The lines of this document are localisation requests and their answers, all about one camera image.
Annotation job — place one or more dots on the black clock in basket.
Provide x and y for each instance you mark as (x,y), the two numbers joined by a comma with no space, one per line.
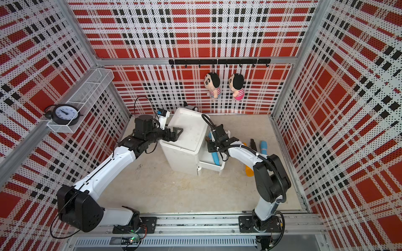
(63,114)

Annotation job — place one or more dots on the white drawer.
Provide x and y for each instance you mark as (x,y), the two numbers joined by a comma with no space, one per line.
(210,161)

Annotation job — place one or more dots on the white wire basket shelf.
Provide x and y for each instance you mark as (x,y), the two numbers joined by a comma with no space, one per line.
(85,97)

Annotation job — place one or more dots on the boy doll striped shirt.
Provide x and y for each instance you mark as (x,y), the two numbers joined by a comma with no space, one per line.
(212,84)

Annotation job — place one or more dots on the black hook rail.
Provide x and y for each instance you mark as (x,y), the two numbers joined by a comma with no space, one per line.
(200,62)

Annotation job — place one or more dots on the white three-drawer cabinet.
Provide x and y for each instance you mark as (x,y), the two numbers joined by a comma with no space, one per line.
(183,154)

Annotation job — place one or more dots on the boy doll pink shirt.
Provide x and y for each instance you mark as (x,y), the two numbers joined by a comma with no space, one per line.
(236,85)

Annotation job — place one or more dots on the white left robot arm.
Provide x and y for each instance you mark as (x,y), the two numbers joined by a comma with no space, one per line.
(77,204)

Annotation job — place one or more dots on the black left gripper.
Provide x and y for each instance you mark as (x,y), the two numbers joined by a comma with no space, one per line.
(174,137)

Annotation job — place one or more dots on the grey plush toy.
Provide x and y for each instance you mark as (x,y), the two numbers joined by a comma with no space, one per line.
(190,107)

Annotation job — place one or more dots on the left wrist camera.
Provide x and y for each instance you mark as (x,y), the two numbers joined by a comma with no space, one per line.
(162,115)

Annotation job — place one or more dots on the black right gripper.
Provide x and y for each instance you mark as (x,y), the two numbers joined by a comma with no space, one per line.
(211,148)

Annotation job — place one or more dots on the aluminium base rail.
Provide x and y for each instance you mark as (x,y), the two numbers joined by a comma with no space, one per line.
(294,231)

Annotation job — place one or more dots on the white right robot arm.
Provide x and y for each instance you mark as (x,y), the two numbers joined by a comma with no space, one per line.
(271,179)

